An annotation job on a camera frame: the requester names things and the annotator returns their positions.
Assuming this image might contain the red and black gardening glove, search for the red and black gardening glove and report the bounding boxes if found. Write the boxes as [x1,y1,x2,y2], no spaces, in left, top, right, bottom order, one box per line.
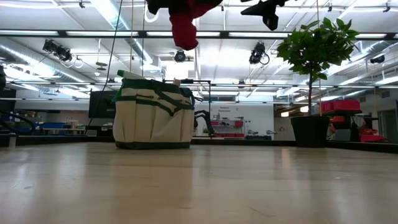
[169,0,223,52]

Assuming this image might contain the black ceiling-hung device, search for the black ceiling-hung device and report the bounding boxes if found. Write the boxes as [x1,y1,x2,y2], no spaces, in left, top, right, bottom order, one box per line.
[248,42,271,66]
[174,49,187,63]
[369,54,386,65]
[42,39,73,63]

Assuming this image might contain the red storage bins shelf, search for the red storage bins shelf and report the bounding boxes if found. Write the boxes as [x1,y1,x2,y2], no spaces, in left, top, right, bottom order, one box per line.
[320,99,361,113]

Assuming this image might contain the thick black cable loop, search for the thick black cable loop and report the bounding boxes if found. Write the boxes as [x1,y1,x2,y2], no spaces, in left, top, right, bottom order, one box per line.
[0,110,37,136]

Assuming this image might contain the red storage bins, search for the red storage bins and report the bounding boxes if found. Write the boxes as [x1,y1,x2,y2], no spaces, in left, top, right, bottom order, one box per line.
[211,119,245,138]
[359,128,386,142]

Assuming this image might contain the blue storage bins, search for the blue storage bins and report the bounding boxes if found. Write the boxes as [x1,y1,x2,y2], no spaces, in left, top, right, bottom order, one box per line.
[35,121,67,130]

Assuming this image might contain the black overhead beam with lights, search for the black overhead beam with lights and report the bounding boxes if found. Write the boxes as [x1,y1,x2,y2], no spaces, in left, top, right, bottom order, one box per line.
[0,29,398,40]

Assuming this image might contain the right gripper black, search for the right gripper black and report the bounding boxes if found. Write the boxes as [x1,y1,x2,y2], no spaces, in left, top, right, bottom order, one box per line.
[241,0,290,31]

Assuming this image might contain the white cable ring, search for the white cable ring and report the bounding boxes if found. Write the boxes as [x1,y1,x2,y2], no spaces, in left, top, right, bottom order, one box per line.
[144,12,160,24]

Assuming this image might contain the black monitor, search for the black monitor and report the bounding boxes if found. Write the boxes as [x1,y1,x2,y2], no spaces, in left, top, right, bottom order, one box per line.
[88,90,118,119]

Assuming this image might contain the thin black hanging cable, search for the thin black hanging cable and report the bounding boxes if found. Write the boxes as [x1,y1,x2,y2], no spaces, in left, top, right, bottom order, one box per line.
[85,0,124,132]

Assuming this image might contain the black metal table frame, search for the black metal table frame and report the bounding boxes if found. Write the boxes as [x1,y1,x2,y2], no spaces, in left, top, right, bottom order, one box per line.
[0,134,398,154]

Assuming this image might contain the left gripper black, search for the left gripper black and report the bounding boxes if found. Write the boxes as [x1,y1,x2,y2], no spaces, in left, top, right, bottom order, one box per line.
[146,0,171,16]

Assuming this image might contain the beige green-trimmed gardening bag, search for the beige green-trimmed gardening bag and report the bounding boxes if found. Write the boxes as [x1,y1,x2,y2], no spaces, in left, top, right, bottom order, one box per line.
[111,78,196,151]

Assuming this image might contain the green plant in black pot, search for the green plant in black pot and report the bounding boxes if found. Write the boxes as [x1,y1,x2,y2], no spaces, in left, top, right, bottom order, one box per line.
[275,17,361,149]

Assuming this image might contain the yellow hanging cord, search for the yellow hanging cord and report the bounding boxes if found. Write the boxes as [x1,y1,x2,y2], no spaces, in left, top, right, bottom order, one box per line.
[129,0,135,73]

